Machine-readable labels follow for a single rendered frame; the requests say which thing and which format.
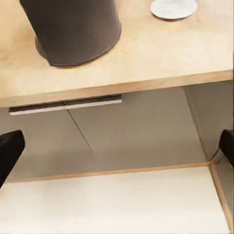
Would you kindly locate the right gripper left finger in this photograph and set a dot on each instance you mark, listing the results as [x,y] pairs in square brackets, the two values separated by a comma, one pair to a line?
[12,145]

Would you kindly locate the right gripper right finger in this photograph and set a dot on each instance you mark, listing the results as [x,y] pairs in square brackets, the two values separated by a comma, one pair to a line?
[226,145]

